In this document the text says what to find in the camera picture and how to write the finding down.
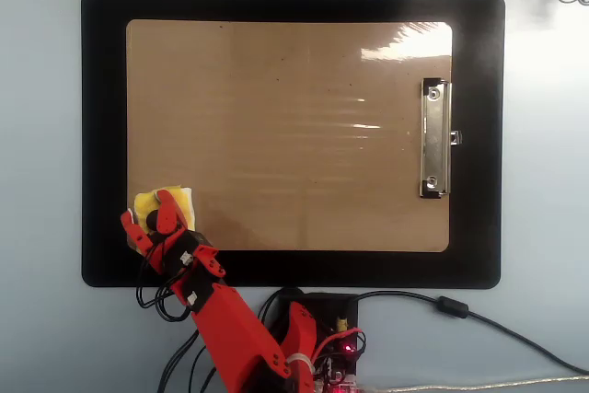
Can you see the brown glossy clipboard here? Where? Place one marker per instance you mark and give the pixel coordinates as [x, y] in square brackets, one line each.
[285, 135]

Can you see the metal clipboard clip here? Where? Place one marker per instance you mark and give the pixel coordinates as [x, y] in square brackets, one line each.
[435, 135]

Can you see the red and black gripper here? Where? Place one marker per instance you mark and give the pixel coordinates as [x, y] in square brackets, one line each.
[184, 246]

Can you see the black base with controller board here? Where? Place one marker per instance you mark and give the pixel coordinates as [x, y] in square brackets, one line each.
[340, 310]

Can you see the black rectangular desk mat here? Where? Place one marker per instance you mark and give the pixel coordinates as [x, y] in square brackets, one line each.
[106, 89]

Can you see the yellow sponge with black knob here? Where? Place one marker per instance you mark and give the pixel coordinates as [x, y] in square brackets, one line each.
[143, 203]

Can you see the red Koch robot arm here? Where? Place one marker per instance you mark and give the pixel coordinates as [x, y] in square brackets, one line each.
[230, 328]

